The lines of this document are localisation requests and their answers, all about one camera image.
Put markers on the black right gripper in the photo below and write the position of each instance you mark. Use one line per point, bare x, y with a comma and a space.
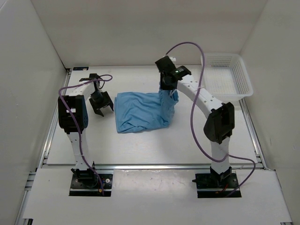
163, 86

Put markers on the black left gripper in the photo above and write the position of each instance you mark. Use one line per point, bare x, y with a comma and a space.
107, 101

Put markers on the light blue shorts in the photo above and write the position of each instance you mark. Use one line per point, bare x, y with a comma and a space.
137, 112

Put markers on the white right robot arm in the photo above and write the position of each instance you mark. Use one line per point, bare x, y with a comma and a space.
219, 116

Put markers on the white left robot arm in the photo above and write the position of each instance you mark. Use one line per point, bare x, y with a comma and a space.
74, 120

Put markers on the white plastic mesh basket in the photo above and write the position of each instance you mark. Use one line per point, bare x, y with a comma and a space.
225, 77

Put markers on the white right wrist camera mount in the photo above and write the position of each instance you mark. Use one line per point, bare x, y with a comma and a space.
173, 59

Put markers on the aluminium front rail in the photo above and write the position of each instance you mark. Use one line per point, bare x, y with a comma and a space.
151, 166

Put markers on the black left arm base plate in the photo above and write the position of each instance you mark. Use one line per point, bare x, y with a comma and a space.
87, 183

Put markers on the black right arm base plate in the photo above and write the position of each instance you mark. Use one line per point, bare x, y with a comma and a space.
208, 187

